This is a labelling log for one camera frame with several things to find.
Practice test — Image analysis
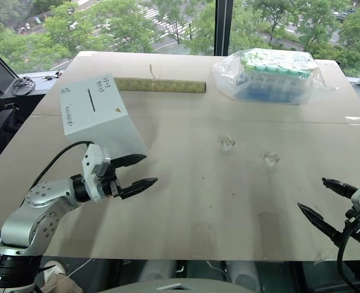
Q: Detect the black window post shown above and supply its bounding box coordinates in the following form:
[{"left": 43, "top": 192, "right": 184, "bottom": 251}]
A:
[{"left": 215, "top": 0, "right": 233, "bottom": 57}]

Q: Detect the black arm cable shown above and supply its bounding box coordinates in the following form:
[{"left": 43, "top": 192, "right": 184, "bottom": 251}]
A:
[
  {"left": 19, "top": 140, "right": 95, "bottom": 209},
  {"left": 336, "top": 224, "right": 360, "bottom": 293}
]

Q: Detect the small clear tube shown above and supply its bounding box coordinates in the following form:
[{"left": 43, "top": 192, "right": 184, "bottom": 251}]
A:
[
  {"left": 262, "top": 151, "right": 280, "bottom": 167},
  {"left": 218, "top": 135, "right": 237, "bottom": 151}
]

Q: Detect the coiled black cable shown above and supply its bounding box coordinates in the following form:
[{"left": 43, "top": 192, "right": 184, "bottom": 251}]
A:
[{"left": 12, "top": 76, "right": 36, "bottom": 94}]

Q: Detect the small clear tube left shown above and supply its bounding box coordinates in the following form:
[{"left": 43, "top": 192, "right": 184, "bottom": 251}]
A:
[{"left": 218, "top": 135, "right": 237, "bottom": 151}]

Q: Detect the small clear tube right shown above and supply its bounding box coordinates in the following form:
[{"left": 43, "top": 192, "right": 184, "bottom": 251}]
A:
[{"left": 262, "top": 151, "right": 280, "bottom": 167}]

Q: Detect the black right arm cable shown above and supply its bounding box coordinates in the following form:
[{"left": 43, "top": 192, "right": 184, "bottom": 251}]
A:
[{"left": 336, "top": 224, "right": 360, "bottom": 293}]

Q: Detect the bunch of keys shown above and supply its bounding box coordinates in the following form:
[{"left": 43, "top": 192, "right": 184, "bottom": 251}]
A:
[{"left": 42, "top": 70, "right": 62, "bottom": 82}]

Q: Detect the white slotted box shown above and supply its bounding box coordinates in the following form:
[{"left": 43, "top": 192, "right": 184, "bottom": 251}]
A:
[{"left": 59, "top": 73, "right": 149, "bottom": 159}]

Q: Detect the brown cardboard tube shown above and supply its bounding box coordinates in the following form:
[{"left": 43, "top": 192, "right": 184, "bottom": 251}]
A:
[{"left": 113, "top": 77, "right": 207, "bottom": 95}]

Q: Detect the thin white string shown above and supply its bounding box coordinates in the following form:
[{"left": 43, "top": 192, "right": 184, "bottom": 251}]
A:
[{"left": 65, "top": 258, "right": 94, "bottom": 279}]

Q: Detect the white shoe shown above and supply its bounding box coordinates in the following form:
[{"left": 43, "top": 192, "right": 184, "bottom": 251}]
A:
[{"left": 43, "top": 260, "right": 67, "bottom": 284}]

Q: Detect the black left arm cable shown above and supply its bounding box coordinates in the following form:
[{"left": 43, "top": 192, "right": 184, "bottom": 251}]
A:
[{"left": 19, "top": 140, "right": 95, "bottom": 209}]

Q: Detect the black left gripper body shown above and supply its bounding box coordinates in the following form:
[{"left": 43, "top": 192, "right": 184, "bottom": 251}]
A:
[{"left": 98, "top": 165, "right": 123, "bottom": 199}]

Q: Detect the tan trouser leg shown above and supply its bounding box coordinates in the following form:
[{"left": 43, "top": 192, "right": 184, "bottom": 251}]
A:
[{"left": 35, "top": 273, "right": 83, "bottom": 293}]

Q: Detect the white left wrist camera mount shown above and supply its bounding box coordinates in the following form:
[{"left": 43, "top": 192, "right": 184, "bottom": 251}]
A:
[{"left": 81, "top": 143, "right": 111, "bottom": 203}]

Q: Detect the white rounded robot leg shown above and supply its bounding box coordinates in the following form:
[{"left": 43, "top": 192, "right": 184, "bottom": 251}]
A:
[
  {"left": 138, "top": 259, "right": 177, "bottom": 283},
  {"left": 227, "top": 260, "right": 262, "bottom": 292}
]

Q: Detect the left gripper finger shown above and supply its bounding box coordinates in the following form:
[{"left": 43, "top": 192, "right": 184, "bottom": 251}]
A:
[
  {"left": 109, "top": 154, "right": 147, "bottom": 169},
  {"left": 119, "top": 177, "right": 159, "bottom": 201}
]

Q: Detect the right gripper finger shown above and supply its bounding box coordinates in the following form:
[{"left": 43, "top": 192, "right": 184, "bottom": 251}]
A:
[
  {"left": 321, "top": 176, "right": 360, "bottom": 200},
  {"left": 297, "top": 202, "right": 345, "bottom": 248}
]

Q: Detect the plastic bag of bottles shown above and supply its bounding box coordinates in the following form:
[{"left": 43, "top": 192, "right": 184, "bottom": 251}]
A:
[{"left": 212, "top": 48, "right": 326, "bottom": 106}]

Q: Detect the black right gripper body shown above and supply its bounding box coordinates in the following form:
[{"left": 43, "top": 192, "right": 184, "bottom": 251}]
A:
[{"left": 344, "top": 205, "right": 360, "bottom": 244}]

